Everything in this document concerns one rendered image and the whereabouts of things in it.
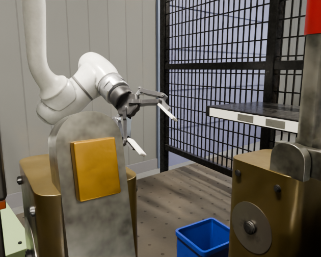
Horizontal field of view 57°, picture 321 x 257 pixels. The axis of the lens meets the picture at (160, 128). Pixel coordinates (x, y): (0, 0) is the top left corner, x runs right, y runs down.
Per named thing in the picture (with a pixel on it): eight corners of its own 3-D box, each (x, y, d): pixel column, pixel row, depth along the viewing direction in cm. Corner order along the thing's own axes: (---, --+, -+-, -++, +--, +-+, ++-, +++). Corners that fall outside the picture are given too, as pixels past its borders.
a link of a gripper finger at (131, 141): (128, 137, 87) (126, 138, 87) (141, 153, 84) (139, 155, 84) (133, 139, 90) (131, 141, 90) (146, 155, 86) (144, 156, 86)
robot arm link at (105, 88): (110, 68, 93) (120, 78, 90) (126, 79, 101) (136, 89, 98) (91, 90, 94) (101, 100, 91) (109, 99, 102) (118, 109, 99)
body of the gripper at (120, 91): (103, 100, 92) (118, 118, 88) (121, 79, 91) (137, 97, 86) (116, 107, 99) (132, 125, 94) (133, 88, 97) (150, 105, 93)
